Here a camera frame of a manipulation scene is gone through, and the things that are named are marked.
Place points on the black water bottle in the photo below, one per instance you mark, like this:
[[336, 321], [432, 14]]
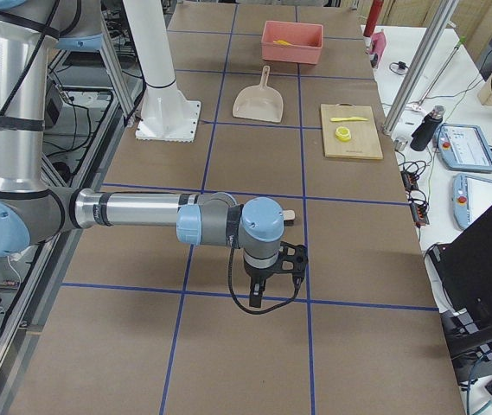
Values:
[[425, 131]]

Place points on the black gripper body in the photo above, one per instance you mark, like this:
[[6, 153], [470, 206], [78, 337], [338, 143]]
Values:
[[258, 274]]

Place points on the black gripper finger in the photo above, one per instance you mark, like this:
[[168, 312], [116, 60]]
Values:
[[257, 288]]

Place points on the wooden cutting board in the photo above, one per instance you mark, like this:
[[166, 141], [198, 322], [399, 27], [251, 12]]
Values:
[[364, 144]]

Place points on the near teach pendant tablet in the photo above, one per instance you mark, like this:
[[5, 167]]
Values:
[[471, 197]]

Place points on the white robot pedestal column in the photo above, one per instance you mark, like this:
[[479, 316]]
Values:
[[166, 114]]

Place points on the aluminium frame post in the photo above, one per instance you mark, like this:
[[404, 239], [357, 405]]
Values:
[[424, 51]]

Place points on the teach pendant tablet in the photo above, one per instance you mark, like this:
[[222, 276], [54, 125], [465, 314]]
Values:
[[471, 197], [463, 147]]

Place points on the black monitor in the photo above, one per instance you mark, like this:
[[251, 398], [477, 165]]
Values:
[[465, 269]]

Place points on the beige plastic dustpan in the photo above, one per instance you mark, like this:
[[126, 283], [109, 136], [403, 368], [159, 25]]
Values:
[[260, 102]]

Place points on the yellow toy corn cob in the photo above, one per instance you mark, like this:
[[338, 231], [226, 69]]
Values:
[[282, 42]]

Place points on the yellow plastic knife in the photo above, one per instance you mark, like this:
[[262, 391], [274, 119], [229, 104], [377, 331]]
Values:
[[348, 119]]

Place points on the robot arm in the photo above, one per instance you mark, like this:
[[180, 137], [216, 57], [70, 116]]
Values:
[[31, 211]]

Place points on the beige hand brush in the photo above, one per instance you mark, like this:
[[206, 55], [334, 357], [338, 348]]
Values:
[[289, 217]]

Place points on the metal rod grabber tool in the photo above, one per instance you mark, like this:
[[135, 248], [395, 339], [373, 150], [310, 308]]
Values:
[[441, 70]]

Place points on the red cylinder bottle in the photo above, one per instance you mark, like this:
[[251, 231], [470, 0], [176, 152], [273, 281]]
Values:
[[372, 18]]

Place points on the far teach pendant tablet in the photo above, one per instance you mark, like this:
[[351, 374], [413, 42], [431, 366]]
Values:
[[463, 147]]

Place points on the pink plastic bin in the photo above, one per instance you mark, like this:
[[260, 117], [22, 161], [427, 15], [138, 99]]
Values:
[[307, 38]]

